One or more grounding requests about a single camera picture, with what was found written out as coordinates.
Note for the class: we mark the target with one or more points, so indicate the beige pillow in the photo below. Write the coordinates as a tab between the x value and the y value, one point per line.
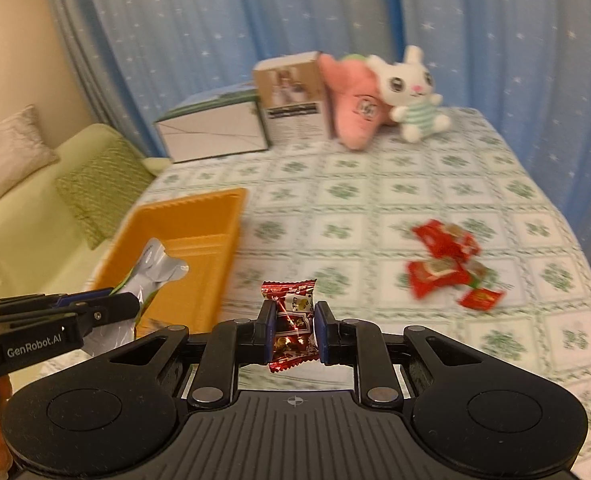
8	155

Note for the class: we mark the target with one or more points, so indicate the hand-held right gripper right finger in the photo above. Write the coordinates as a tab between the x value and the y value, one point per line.
321	332

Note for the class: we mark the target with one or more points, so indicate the white green cardboard box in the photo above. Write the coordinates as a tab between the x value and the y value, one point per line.
210	132

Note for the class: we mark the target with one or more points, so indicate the white rabbit plush toy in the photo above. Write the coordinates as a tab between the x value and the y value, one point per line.
410	90

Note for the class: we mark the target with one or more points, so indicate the green zigzag pillow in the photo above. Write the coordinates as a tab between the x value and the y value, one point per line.
100	185

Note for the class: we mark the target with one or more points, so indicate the red striped candy packet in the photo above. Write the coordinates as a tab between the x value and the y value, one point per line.
291	310

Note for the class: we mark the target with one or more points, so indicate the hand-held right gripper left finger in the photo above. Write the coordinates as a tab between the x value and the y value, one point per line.
270	332

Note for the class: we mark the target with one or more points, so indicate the pink plush toy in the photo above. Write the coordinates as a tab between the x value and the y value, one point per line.
358	105

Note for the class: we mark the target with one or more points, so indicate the red snack packet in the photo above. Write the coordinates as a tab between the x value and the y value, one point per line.
445	240
435	275

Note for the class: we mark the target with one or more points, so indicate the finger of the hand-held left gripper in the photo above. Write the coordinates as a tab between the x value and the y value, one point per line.
110	312
83	297

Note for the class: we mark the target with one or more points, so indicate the silver green snack packet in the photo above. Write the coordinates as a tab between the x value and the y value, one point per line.
153	267

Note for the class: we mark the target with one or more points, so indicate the white product box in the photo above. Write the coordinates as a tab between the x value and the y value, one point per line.
293	100

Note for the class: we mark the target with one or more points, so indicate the light green sofa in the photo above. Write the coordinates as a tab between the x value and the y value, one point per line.
20	240

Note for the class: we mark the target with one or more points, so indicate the small red gold candy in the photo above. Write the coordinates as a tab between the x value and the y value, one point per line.
481	298

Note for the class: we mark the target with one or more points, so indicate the orange plastic tray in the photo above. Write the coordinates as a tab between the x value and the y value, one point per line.
190	237

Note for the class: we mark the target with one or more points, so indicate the blue star curtain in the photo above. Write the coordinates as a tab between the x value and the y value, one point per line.
200	20

